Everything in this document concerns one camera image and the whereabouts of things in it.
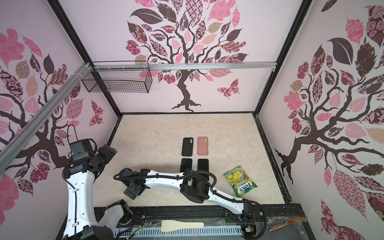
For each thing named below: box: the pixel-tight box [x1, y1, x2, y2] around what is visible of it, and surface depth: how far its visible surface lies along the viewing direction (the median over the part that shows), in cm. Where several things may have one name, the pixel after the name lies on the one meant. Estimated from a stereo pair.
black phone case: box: [181, 137, 194, 157], surface depth 103 cm
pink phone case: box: [197, 136, 209, 156], surface depth 103 cm
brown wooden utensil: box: [268, 217, 308, 232], surface depth 74 cm
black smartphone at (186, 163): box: [180, 158, 192, 173], surface depth 94 cm
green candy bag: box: [223, 165, 258, 198], surface depth 85 cm
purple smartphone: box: [197, 158, 209, 172], surface depth 94 cm
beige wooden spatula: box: [161, 220, 205, 232], surface depth 72 cm
